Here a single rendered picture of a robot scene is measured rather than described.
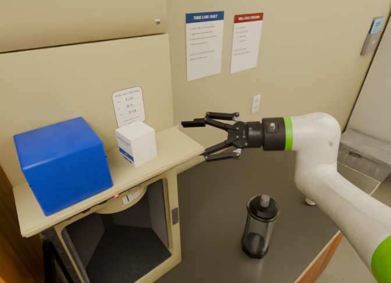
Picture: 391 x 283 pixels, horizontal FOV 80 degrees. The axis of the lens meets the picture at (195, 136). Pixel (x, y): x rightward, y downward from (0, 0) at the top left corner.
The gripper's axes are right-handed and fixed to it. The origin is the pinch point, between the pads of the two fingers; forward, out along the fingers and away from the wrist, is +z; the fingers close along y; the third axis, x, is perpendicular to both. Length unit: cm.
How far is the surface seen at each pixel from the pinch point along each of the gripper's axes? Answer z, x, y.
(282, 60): -40, 64, -77
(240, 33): -15, 27, -65
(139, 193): 11.4, -4.8, 17.5
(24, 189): 18.8, -31.1, 21.1
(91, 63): 8.0, -36.3, 1.5
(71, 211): 9.1, -31.3, 24.2
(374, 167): -146, 208, -44
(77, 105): 11.4, -33.0, 7.2
